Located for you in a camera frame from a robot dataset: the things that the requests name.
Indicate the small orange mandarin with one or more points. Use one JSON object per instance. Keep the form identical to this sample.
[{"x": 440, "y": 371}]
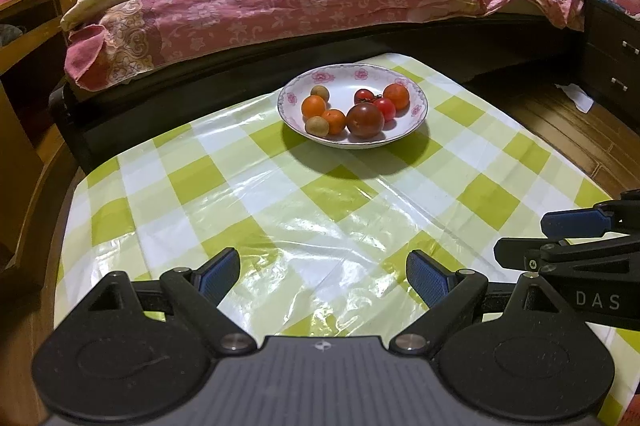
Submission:
[
  {"x": 335, "y": 122},
  {"x": 313, "y": 106}
]

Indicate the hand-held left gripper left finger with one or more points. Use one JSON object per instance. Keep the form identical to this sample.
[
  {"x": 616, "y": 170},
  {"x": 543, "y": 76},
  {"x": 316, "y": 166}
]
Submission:
[{"x": 220, "y": 271}]

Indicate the white paper scrap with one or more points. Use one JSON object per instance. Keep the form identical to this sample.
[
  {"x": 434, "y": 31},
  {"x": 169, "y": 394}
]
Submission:
[{"x": 575, "y": 96}]

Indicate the grey cloth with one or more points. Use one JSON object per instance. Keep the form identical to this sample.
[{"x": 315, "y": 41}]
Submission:
[{"x": 10, "y": 35}]

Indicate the green checkered tablecloth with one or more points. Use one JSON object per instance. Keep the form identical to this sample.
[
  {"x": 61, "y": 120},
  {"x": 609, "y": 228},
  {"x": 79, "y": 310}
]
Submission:
[{"x": 300, "y": 206}]

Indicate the dark red tomato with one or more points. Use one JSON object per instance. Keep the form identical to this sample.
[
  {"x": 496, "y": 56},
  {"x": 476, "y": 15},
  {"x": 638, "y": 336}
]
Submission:
[{"x": 365, "y": 120}]

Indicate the wooden chair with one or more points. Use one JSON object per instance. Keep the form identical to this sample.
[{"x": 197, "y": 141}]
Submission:
[{"x": 25, "y": 106}]

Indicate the large orange mandarin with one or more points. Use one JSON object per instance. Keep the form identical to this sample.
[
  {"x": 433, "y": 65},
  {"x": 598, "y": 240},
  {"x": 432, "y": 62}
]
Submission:
[{"x": 396, "y": 96}]

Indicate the dark wooden bed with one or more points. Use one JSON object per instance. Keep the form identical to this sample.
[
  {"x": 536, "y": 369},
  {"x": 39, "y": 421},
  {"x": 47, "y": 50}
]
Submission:
[{"x": 200, "y": 81}]

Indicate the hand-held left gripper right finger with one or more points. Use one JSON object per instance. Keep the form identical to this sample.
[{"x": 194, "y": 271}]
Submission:
[{"x": 425, "y": 278}]

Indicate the dark wooden nightstand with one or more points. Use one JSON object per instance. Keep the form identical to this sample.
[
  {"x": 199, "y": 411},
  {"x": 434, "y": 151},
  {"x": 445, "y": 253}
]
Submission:
[{"x": 612, "y": 56}]

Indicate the white floral rimmed plate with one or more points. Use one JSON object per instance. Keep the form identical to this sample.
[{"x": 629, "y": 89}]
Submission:
[{"x": 342, "y": 82}]

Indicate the tan longan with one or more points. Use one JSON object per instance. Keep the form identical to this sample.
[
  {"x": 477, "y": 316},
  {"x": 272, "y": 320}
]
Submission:
[
  {"x": 316, "y": 126},
  {"x": 320, "y": 93}
]

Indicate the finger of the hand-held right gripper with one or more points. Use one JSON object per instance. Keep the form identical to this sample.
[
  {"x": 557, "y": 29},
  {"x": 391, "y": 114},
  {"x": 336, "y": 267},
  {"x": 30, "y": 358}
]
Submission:
[
  {"x": 575, "y": 223},
  {"x": 512, "y": 253}
]

